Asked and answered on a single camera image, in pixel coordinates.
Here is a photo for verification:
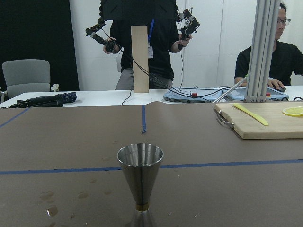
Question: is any left blue teach pendant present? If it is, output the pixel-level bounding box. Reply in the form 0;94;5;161
163;87;225;103

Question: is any folded dark umbrella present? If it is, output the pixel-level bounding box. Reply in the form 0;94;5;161
9;92;77;108

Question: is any steel diagonal rod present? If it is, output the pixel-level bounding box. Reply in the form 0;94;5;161
213;76;248;103

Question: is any aluminium frame post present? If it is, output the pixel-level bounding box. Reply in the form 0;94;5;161
244;0;280;103

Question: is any bamboo cutting board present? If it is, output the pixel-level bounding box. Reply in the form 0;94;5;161
214;102;303;140

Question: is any yellow plastic knife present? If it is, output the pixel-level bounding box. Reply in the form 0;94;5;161
233;103;269;126

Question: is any front lemon slice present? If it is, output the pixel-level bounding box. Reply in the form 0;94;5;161
282;106;303;117

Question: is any black computer mouse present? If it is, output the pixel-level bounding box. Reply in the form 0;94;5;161
275;87;286;92

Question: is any seated man in black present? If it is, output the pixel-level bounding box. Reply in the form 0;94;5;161
234;3;303;89

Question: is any wooden upright block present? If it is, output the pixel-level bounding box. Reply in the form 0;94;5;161
131;26;149;93

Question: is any grey office chair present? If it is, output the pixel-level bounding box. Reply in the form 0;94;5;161
0;59;59;103

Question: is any standing operator in black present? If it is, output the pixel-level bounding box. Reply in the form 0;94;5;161
102;14;190;91

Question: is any steel double jigger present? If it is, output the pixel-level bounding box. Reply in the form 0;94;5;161
117;143;164;227

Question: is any black teleoperation leader device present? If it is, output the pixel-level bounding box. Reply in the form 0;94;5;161
86;0;200;52

